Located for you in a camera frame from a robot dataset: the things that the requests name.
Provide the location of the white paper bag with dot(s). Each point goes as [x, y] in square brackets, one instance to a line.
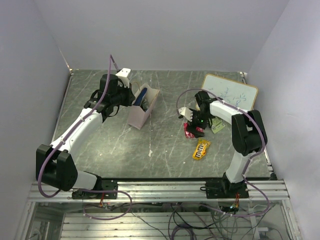
[137, 117]

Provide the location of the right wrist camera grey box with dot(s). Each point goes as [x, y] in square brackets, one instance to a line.
[185, 112]

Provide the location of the whiteboard with yellow frame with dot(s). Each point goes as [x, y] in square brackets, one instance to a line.
[233, 92]

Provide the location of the red snack packet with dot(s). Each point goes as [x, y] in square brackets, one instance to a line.
[189, 134]

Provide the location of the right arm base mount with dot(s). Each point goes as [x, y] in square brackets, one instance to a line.
[222, 188]

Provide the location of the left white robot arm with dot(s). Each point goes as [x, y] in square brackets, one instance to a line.
[55, 162]

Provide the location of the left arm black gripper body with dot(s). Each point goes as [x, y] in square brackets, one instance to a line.
[122, 97]

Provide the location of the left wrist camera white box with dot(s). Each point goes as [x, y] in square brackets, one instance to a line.
[123, 75]

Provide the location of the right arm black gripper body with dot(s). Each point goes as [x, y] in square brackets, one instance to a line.
[199, 119]

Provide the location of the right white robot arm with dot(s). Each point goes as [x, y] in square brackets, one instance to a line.
[248, 133]

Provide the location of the blue cookie snack packet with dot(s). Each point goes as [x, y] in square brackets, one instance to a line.
[145, 108]

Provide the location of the blue Burts chips bag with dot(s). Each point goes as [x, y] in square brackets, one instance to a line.
[139, 99]

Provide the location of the aluminium frame rail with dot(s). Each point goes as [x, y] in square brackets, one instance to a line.
[177, 191]

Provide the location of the green snack packet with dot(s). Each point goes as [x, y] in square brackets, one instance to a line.
[217, 125]

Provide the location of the yellow M&M's packet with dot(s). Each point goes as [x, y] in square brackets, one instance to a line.
[201, 149]

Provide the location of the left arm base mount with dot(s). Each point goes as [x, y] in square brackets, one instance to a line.
[106, 188]

